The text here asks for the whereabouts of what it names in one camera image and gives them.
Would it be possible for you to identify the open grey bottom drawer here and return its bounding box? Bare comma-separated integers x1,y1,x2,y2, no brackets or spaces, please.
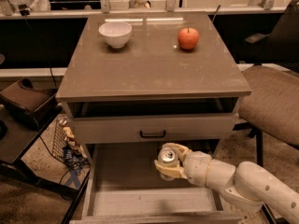
69,143,241,224

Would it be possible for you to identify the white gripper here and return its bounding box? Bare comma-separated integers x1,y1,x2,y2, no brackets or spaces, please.
154,143,212,187

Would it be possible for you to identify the black side table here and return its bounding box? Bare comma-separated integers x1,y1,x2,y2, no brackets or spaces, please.
0,106,78,199

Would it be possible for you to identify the closed grey drawer black handle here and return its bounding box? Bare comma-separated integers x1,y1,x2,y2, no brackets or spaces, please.
70,114,237,144

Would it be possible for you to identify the red apple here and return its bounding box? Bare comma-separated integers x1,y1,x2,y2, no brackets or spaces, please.
178,27,199,50

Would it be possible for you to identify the grey drawer cabinet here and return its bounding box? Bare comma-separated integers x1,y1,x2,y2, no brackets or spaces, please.
55,11,252,224

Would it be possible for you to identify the white ceramic bowl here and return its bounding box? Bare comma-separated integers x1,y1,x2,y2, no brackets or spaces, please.
98,21,132,49

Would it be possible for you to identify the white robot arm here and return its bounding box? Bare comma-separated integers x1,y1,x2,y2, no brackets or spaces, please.
154,143,299,224

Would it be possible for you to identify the brown fabric office chair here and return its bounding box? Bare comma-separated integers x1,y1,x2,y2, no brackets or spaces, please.
235,0,299,165

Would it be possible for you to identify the wire mesh basket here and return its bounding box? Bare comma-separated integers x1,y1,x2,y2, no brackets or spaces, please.
52,115,81,165

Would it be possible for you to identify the brown bag on side table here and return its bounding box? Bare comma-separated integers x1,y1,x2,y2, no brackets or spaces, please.
0,78,57,130

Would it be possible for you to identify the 7up soda can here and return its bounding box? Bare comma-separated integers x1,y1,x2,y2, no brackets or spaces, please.
158,147,178,170

